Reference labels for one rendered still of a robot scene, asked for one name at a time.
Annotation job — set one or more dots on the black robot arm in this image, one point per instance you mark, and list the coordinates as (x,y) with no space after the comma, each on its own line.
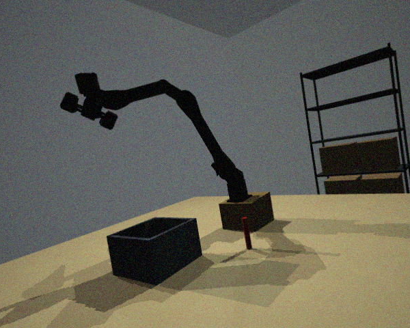
(117,99)

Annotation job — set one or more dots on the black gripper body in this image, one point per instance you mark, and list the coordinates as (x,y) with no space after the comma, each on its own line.
(69,103)

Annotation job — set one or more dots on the red cylinder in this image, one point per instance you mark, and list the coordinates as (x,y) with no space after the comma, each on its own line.
(246,233)

